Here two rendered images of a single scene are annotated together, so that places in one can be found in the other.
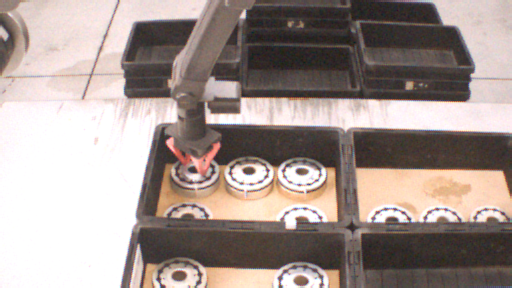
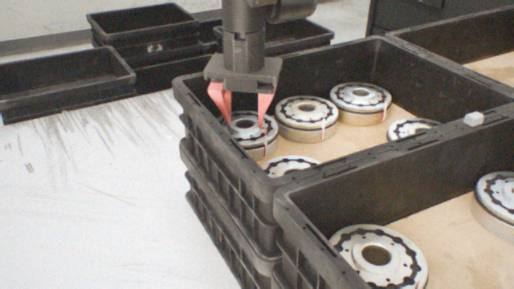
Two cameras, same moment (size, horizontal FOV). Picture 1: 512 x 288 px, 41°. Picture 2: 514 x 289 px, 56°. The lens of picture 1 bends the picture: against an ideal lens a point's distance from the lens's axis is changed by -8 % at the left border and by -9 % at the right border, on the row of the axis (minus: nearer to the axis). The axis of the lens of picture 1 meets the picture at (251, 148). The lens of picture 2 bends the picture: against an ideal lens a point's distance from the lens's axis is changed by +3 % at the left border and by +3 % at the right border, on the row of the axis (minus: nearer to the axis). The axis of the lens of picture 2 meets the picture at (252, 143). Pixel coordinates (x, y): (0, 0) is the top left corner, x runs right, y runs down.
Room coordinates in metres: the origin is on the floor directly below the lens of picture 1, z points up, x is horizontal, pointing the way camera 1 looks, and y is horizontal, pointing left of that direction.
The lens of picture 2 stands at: (0.66, 0.42, 1.22)
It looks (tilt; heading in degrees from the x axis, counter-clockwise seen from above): 33 degrees down; 329
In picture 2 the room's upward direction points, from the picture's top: straight up
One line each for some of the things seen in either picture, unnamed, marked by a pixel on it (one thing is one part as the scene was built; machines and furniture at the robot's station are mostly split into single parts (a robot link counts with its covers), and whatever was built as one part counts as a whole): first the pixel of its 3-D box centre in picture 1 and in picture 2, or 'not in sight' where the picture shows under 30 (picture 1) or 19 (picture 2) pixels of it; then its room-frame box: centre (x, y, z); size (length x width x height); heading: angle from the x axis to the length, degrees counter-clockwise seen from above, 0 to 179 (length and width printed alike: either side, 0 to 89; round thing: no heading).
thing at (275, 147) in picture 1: (246, 195); (334, 128); (1.11, 0.01, 0.87); 0.40 x 0.30 x 0.11; 87
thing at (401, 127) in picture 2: (301, 223); (424, 136); (1.03, -0.10, 0.86); 0.10 x 0.10 x 0.01
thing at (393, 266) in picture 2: (179, 276); (375, 256); (0.89, 0.13, 0.86); 0.05 x 0.05 x 0.01
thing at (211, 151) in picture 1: (197, 154); (251, 98); (1.18, 0.11, 0.91); 0.07 x 0.07 x 0.09; 49
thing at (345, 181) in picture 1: (246, 175); (337, 98); (1.11, 0.01, 0.92); 0.40 x 0.30 x 0.02; 87
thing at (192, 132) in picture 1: (191, 125); (243, 51); (1.19, 0.12, 0.98); 0.10 x 0.07 x 0.07; 49
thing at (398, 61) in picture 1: (408, 95); (271, 82); (2.17, -0.57, 0.37); 0.40 x 0.30 x 0.45; 89
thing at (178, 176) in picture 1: (195, 171); (244, 128); (1.19, 0.12, 0.86); 0.10 x 0.10 x 0.01
